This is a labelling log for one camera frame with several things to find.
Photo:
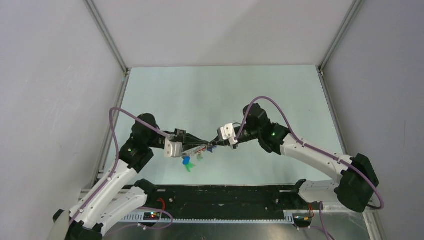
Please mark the right aluminium frame post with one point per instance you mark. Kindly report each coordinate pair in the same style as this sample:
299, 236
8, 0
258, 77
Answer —
347, 21

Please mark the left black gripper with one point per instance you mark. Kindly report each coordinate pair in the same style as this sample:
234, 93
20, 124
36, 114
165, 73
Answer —
188, 141

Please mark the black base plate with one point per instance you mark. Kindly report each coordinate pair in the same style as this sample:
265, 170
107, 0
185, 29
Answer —
229, 202

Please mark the left aluminium frame post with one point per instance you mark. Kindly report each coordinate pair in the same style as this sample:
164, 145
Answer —
104, 31

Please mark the slotted cable duct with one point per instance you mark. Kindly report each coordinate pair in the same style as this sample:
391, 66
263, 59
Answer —
139, 217

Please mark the aluminium frame post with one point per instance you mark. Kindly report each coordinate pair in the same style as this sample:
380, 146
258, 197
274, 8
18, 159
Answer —
104, 31
347, 21

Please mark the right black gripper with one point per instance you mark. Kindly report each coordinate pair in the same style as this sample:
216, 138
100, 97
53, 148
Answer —
223, 143

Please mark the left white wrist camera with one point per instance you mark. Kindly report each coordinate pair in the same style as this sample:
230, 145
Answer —
172, 149

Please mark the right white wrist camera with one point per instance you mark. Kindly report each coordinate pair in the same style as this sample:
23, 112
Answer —
227, 136

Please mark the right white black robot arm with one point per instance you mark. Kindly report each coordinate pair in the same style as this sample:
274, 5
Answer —
352, 178

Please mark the red handled metal key holder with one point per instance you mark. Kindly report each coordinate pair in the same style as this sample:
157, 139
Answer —
195, 149

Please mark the blue key tag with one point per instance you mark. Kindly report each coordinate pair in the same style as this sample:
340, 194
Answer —
186, 160

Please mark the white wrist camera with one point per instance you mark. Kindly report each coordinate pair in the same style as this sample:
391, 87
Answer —
172, 149
227, 136

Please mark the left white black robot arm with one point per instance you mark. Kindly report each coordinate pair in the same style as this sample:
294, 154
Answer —
96, 213

